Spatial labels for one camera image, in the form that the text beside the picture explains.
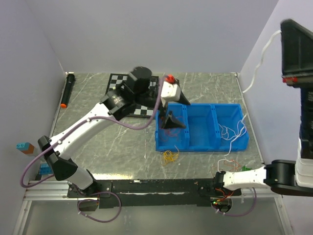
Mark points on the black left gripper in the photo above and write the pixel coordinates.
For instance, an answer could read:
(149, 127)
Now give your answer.
(172, 122)

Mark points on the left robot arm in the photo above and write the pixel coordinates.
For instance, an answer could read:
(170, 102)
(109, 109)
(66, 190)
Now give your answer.
(58, 149)

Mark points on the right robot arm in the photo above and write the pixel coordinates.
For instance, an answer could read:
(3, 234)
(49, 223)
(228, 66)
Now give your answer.
(284, 177)

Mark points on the blue three-compartment bin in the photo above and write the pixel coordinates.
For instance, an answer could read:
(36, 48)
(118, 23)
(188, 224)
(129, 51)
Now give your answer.
(209, 128)

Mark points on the black white chessboard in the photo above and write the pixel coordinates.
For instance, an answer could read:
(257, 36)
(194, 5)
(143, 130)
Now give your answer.
(140, 110)

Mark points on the green small object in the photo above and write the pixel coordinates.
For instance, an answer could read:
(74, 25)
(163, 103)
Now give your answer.
(244, 168)

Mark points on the black marker orange cap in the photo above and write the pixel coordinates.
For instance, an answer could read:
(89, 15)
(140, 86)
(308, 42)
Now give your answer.
(70, 81)

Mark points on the blue toy brick stack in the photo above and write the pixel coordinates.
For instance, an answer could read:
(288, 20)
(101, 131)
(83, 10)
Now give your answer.
(43, 170)

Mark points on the blue brown toy block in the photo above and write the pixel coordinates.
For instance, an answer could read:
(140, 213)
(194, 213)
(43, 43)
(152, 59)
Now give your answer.
(27, 149)

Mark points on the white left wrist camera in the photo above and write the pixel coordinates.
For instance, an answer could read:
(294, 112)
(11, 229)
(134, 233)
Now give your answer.
(170, 92)

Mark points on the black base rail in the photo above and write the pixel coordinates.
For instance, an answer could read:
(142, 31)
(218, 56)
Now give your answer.
(154, 192)

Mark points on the aluminium frame rail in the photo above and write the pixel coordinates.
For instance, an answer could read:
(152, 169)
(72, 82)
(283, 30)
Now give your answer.
(47, 191)

